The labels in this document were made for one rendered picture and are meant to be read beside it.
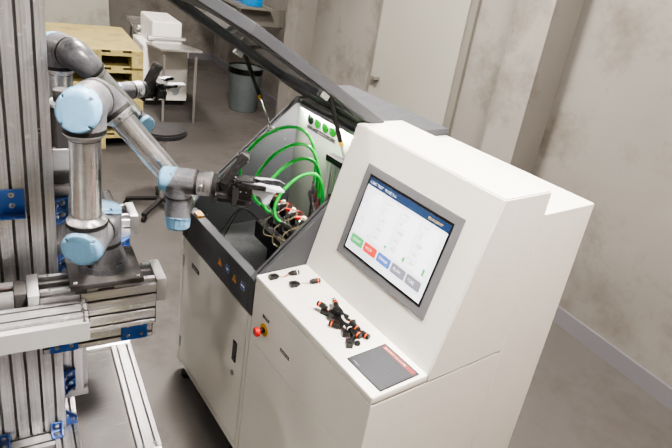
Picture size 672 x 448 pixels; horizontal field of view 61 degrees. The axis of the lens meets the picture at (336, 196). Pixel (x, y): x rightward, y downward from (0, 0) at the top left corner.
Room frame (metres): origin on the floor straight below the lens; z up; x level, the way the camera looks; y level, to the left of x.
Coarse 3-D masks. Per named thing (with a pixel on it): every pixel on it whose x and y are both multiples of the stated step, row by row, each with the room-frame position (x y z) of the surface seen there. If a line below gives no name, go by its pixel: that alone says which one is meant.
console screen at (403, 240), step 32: (384, 192) 1.81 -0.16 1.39; (416, 192) 1.72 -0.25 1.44; (352, 224) 1.86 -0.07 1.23; (384, 224) 1.76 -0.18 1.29; (416, 224) 1.67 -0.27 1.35; (448, 224) 1.59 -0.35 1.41; (352, 256) 1.80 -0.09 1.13; (384, 256) 1.70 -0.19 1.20; (416, 256) 1.62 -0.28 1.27; (448, 256) 1.54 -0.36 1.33; (384, 288) 1.65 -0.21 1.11; (416, 288) 1.57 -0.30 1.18
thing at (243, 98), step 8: (232, 64) 7.49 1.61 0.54; (240, 64) 7.59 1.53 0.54; (232, 72) 7.21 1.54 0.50; (240, 72) 7.16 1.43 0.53; (248, 72) 7.17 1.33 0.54; (256, 72) 7.23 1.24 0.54; (232, 80) 7.22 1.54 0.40; (240, 80) 7.17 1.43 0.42; (248, 80) 7.18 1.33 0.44; (256, 80) 7.25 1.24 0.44; (232, 88) 7.23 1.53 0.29; (240, 88) 7.18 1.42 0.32; (248, 88) 7.20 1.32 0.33; (232, 96) 7.23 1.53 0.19; (240, 96) 7.19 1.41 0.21; (248, 96) 7.21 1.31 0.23; (256, 96) 7.31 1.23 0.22; (232, 104) 7.24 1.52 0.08; (240, 104) 7.20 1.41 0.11; (248, 104) 7.22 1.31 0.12; (256, 104) 7.35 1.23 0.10; (248, 112) 7.24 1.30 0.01
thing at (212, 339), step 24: (192, 264) 2.26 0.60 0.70; (192, 288) 2.25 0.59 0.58; (216, 288) 2.06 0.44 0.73; (192, 312) 2.24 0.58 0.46; (216, 312) 2.05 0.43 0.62; (240, 312) 1.89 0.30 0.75; (192, 336) 2.23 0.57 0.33; (216, 336) 2.03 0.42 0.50; (240, 336) 1.87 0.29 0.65; (192, 360) 2.21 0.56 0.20; (216, 360) 2.02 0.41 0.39; (240, 360) 1.86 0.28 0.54; (216, 384) 2.00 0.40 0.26; (240, 384) 1.84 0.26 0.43; (216, 408) 1.99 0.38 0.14
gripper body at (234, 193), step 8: (216, 176) 1.53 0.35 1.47; (240, 176) 1.57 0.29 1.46; (248, 176) 1.58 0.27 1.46; (216, 184) 1.52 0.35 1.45; (224, 184) 1.53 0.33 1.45; (232, 184) 1.53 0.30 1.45; (240, 184) 1.52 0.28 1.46; (216, 192) 1.53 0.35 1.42; (224, 192) 1.53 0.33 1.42; (232, 192) 1.53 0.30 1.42; (240, 192) 1.52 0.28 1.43; (248, 192) 1.53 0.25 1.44; (216, 200) 1.52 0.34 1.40; (224, 200) 1.54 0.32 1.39; (232, 200) 1.51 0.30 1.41; (240, 200) 1.51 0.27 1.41; (248, 200) 1.52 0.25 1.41
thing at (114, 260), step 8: (112, 248) 1.60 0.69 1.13; (120, 248) 1.64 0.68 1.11; (104, 256) 1.58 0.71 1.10; (112, 256) 1.60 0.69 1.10; (120, 256) 1.63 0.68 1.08; (96, 264) 1.57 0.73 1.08; (104, 264) 1.58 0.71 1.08; (112, 264) 1.59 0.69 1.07; (120, 264) 1.62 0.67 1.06; (88, 272) 1.56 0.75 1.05; (96, 272) 1.56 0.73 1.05; (104, 272) 1.57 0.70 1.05; (112, 272) 1.59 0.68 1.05
